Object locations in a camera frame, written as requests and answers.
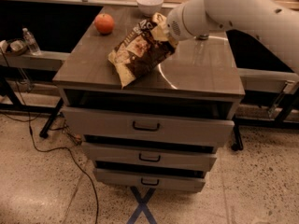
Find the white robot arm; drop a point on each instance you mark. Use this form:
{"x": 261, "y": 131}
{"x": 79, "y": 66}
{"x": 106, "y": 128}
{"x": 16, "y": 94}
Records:
{"x": 274, "y": 26}

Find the orange fruit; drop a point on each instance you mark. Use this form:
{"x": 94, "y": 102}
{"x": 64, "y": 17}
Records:
{"x": 104, "y": 23}

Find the white bowl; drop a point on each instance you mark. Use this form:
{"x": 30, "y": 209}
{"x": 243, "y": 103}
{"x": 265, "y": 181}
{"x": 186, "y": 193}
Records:
{"x": 149, "y": 7}

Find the middle grey drawer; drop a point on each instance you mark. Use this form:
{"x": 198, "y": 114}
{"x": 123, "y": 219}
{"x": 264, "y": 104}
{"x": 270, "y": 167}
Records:
{"x": 149, "y": 157}

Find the top grey drawer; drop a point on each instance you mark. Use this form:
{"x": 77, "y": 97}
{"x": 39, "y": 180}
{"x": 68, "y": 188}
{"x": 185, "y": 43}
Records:
{"x": 145, "y": 127}

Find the grey side bench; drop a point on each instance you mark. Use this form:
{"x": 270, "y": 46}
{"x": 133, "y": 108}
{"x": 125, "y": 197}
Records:
{"x": 47, "y": 60}

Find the clear plastic water bottle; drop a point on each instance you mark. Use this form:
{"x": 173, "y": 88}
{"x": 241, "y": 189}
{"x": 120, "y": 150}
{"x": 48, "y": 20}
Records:
{"x": 31, "y": 42}

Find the grey drawer cabinet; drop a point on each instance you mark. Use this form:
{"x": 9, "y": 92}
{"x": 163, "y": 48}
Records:
{"x": 200, "y": 81}

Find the brown sea salt chip bag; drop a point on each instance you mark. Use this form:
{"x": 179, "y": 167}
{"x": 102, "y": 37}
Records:
{"x": 148, "y": 44}

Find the small bowl on shelf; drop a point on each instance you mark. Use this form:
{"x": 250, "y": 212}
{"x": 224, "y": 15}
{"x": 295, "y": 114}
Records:
{"x": 16, "y": 47}

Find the silver redbull can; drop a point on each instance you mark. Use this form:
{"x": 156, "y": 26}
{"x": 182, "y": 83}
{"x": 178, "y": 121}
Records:
{"x": 203, "y": 37}

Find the bottom grey drawer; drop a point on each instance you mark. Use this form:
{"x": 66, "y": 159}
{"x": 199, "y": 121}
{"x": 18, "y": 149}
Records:
{"x": 149, "y": 181}

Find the grey drawer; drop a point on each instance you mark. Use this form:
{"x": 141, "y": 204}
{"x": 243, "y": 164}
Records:
{"x": 149, "y": 181}
{"x": 149, "y": 157}
{"x": 145, "y": 127}

